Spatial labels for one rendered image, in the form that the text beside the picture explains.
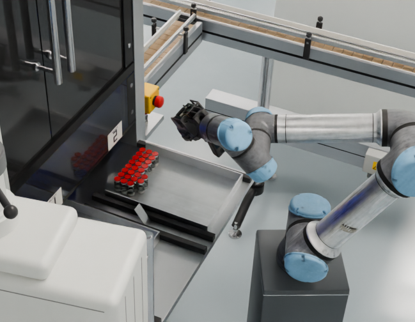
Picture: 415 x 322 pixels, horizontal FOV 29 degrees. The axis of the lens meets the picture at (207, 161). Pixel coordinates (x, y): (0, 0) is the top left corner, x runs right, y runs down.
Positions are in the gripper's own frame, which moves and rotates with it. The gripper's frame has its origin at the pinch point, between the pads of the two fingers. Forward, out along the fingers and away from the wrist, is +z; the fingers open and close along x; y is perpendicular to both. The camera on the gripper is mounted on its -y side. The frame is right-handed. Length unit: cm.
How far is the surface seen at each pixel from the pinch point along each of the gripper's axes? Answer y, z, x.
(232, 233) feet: -96, 102, -6
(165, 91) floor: -64, 203, -50
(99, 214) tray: -7.2, 16.6, 33.4
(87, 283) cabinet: 28, -82, 48
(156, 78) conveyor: -8, 67, -19
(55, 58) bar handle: 41.8, -16.8, 16.4
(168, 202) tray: -20.5, 15.3, 16.6
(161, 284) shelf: -23.6, -9.7, 36.8
